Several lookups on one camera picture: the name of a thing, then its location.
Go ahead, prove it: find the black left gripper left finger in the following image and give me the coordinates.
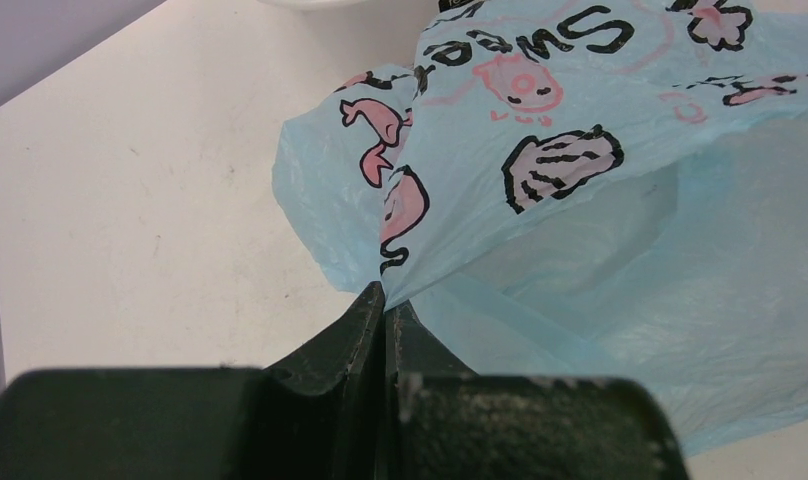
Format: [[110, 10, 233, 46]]
[[0, 282, 385, 479]]

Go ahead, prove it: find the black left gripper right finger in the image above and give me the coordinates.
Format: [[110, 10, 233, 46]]
[[381, 304, 688, 479]]

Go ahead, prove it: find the light blue plastic bag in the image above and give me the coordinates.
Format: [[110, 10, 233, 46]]
[[272, 1, 808, 455]]

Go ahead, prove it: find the white plastic basket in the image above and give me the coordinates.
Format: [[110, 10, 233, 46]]
[[258, 0, 475, 13]]

